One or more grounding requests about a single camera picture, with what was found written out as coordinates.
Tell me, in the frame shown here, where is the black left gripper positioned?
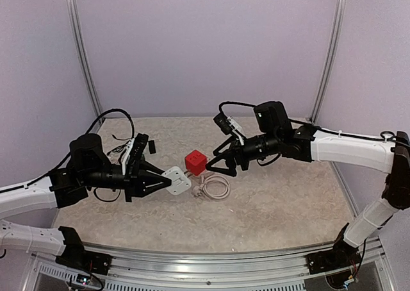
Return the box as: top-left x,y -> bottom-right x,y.
81,159 -> 171,202

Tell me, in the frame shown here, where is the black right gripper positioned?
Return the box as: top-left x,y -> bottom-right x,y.
205,131 -> 281,177

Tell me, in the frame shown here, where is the black power adapter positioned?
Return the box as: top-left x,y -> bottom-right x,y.
148,140 -> 156,154

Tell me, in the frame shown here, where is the white plug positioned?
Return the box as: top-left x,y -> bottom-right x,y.
161,166 -> 192,195

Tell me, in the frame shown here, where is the red cube socket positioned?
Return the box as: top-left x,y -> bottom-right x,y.
184,150 -> 208,176

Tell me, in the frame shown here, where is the black USB cable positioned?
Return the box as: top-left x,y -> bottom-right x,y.
107,145 -> 127,157

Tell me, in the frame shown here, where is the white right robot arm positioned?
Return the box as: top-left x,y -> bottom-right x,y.
206,101 -> 409,274

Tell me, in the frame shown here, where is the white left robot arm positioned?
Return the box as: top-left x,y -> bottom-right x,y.
1,133 -> 172,270

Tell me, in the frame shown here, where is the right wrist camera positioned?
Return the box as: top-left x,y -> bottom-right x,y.
213,112 -> 246,146

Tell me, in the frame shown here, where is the pink power strip cord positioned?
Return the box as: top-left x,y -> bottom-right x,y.
191,172 -> 231,201

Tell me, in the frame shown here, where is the aluminium table frame rail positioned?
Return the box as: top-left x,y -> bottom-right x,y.
22,235 -> 397,291

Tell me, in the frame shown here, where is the right aluminium corner post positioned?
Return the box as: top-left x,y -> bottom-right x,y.
308,0 -> 347,124

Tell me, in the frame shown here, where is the aluminium corner post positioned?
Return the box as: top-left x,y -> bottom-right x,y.
308,0 -> 347,124
66,0 -> 103,116

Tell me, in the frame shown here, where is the left aluminium corner post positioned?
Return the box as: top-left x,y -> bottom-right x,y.
66,0 -> 103,116

